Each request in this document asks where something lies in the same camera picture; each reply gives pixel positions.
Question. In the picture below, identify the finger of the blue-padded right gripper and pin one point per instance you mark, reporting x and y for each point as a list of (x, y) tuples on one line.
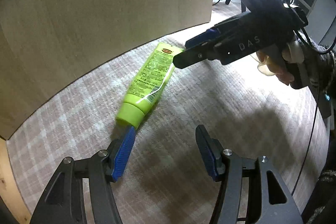
[(211, 153)]

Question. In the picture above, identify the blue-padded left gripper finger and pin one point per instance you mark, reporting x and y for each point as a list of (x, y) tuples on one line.
[(119, 153)]

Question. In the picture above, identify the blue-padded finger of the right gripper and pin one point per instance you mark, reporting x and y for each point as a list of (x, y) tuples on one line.
[(209, 34)]

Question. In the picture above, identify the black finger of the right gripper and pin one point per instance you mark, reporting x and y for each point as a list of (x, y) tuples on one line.
[(193, 55)]

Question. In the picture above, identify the green lotion tube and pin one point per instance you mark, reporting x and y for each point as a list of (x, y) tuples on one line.
[(147, 86)]

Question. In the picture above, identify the person's right hand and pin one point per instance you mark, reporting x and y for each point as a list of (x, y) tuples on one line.
[(284, 64)]

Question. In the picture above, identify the large wooden board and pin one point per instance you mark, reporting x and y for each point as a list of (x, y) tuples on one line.
[(47, 44)]

